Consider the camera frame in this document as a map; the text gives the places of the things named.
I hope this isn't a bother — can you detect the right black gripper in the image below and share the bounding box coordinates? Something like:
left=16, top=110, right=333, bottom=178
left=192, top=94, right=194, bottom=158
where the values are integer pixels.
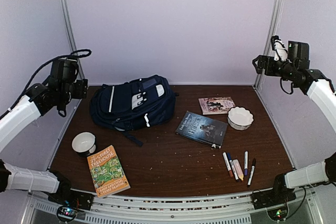
left=253, top=55, right=296, bottom=80

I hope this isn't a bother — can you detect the pink illustrated paperback book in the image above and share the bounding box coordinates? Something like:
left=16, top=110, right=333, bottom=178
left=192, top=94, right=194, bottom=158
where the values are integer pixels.
left=198, top=97, right=236, bottom=115

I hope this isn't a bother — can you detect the navy blue student backpack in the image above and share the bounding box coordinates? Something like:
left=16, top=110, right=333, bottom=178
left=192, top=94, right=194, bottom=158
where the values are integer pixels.
left=89, top=75, right=178, bottom=146

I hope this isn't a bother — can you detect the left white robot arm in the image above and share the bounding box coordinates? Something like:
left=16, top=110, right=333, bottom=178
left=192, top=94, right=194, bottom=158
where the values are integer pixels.
left=1, top=58, right=88, bottom=206

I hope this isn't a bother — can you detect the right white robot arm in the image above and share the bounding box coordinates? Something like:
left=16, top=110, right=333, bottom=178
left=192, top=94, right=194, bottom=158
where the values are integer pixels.
left=252, top=55, right=335, bottom=204

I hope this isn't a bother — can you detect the white scalloped ceramic bowl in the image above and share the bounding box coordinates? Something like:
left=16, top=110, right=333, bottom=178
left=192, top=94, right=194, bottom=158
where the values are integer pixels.
left=227, top=106, right=254, bottom=131

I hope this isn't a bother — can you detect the white cup with black base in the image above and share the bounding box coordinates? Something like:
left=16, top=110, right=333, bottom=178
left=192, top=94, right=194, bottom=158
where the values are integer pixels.
left=71, top=132, right=97, bottom=157

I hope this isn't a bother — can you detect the dark blue Wuthering Heights book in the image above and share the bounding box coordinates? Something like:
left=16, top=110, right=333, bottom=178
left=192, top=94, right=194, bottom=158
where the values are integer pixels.
left=175, top=111, right=228, bottom=148

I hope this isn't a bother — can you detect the purple capped white marker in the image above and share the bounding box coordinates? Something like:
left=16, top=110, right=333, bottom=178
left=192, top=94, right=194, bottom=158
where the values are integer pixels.
left=244, top=151, right=248, bottom=176

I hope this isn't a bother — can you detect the black marker pen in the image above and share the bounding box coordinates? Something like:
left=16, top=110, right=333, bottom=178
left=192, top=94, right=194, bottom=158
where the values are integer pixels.
left=247, top=158, right=256, bottom=187

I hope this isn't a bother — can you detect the orange Treehouse paperback book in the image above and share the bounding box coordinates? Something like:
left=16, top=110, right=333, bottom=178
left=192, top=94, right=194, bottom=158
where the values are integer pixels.
left=87, top=145, right=131, bottom=198

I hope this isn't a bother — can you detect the brown capped white marker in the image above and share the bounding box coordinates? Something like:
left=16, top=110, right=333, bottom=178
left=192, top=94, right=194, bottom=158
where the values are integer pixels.
left=223, top=152, right=233, bottom=177

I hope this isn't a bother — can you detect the pink and yellow highlighter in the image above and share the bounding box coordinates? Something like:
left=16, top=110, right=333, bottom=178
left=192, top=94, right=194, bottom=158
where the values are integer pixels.
left=233, top=159, right=244, bottom=181

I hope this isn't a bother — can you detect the blue capped white marker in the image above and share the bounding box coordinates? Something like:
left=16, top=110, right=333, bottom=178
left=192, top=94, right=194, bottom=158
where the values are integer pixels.
left=227, top=153, right=239, bottom=182

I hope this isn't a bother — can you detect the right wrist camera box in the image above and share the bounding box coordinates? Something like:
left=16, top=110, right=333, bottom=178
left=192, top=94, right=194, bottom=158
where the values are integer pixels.
left=288, top=41, right=310, bottom=70

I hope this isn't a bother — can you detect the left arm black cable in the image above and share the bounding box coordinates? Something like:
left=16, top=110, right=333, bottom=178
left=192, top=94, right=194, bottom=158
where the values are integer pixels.
left=0, top=49, right=92, bottom=120

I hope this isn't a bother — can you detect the right aluminium frame post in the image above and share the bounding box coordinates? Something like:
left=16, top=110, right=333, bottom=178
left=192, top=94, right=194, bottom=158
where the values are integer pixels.
left=253, top=0, right=287, bottom=90

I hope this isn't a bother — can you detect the aluminium frame post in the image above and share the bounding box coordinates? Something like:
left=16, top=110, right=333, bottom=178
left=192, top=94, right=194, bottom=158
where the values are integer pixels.
left=60, top=0, right=77, bottom=51
left=253, top=0, right=287, bottom=90

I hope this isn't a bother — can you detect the left aluminium frame post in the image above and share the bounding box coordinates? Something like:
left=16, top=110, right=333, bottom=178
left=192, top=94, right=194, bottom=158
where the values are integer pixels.
left=60, top=0, right=77, bottom=51

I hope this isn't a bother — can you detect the front aluminium rail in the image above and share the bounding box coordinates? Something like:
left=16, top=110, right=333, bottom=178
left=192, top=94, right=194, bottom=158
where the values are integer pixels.
left=20, top=186, right=325, bottom=224

